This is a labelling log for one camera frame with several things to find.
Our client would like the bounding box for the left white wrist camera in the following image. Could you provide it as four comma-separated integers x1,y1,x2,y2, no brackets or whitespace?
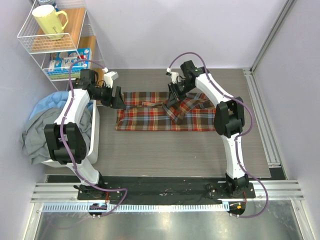
102,67,119,88

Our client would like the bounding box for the plaid flannel shirt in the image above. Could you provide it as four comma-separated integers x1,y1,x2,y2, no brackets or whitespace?
115,92,216,132

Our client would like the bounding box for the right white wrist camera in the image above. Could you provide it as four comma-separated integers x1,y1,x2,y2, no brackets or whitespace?
165,67,179,84

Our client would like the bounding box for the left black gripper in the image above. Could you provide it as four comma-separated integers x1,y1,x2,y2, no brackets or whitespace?
91,83,126,109

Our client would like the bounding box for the white wire shelf rack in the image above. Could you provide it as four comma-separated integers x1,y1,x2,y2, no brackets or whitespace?
17,0,106,91

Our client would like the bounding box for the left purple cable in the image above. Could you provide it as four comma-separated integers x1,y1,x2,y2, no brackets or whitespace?
59,59,129,218

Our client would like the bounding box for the white laundry basket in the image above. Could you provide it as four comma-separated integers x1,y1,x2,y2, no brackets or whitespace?
41,100,100,168

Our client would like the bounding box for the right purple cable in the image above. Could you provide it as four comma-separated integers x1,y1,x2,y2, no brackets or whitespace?
167,51,270,220

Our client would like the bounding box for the purple cable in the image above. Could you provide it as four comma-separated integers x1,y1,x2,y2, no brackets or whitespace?
167,51,270,220
59,59,129,218

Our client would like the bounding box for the white slotted cable duct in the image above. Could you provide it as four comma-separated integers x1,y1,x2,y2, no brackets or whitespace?
42,202,230,213

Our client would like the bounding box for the aluminium frame rail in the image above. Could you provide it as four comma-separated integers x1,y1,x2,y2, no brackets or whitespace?
31,180,305,202

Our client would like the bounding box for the light blue shirt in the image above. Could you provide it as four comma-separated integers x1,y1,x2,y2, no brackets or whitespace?
29,89,92,126

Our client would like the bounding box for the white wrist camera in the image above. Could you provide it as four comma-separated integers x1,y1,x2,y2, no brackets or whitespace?
102,67,119,88
165,67,179,84

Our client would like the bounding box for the blue picture box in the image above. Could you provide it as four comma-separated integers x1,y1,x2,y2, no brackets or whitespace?
44,48,92,80

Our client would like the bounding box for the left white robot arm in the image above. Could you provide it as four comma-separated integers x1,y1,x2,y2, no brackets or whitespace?
44,68,125,200

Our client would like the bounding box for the grey shirt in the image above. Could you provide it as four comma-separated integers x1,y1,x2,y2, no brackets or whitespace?
20,107,92,164

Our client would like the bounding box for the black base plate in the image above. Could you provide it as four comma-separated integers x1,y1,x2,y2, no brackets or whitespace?
73,176,256,206

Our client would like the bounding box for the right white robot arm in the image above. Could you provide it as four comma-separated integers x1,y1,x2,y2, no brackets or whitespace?
166,60,249,198

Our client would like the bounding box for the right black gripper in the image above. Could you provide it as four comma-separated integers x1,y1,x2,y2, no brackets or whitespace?
167,80,194,108

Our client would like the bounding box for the yellow mug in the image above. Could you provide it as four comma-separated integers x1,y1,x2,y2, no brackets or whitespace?
31,4,69,41

